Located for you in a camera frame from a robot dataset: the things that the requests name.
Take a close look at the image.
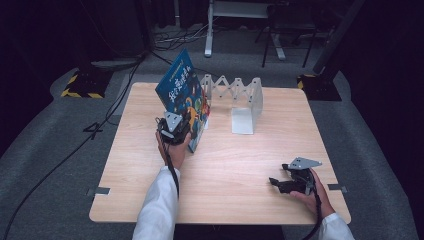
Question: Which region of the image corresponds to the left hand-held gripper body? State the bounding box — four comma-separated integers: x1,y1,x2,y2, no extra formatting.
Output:
156,110,186,146

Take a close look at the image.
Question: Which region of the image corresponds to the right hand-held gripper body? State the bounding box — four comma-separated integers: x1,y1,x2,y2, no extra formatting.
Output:
288,156,323,195

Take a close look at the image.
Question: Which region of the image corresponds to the blue cartoon picture book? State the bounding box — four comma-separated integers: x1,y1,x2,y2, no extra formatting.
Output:
155,48,212,154

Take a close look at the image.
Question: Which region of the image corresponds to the translucent expandable book rack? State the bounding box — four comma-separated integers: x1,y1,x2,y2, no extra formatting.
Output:
199,73,265,136

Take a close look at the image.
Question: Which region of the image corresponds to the person's left hand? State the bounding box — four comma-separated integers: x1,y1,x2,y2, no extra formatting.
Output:
155,132,193,171

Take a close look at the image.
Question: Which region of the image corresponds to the person's right hand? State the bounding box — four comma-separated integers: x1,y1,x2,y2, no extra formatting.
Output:
289,168,336,220

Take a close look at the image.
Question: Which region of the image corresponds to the grey tape strip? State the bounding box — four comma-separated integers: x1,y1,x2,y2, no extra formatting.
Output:
327,183,348,194
87,186,111,197

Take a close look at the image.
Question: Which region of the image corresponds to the grey stand base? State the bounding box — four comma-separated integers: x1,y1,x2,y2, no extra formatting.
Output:
90,57,143,70

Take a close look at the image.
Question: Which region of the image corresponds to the dark grey slanted metal beam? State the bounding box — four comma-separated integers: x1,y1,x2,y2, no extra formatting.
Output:
311,0,366,75

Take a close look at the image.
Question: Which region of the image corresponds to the black metal chair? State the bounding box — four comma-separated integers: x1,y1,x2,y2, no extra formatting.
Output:
254,2,318,69

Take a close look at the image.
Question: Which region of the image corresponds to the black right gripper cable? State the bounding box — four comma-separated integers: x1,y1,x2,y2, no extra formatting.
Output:
301,186,324,240

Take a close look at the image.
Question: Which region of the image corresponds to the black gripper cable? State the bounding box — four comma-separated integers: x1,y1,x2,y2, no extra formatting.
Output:
162,139,181,198
301,186,324,240

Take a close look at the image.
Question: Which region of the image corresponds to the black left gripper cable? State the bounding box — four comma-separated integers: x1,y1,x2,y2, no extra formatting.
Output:
162,139,181,198

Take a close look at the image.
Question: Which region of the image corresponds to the black yellow striped base plate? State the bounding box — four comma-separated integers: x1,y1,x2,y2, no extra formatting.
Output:
60,69,113,100
297,73,343,102

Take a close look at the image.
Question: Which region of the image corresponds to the bundle of floor cables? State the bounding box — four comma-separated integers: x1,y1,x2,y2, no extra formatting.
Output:
153,21,210,52

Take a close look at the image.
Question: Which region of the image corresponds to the white desk frame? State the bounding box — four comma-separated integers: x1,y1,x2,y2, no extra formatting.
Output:
203,0,288,61

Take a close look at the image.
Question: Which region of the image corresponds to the long black floor cable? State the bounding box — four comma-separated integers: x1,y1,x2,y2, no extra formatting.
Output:
1,54,145,236

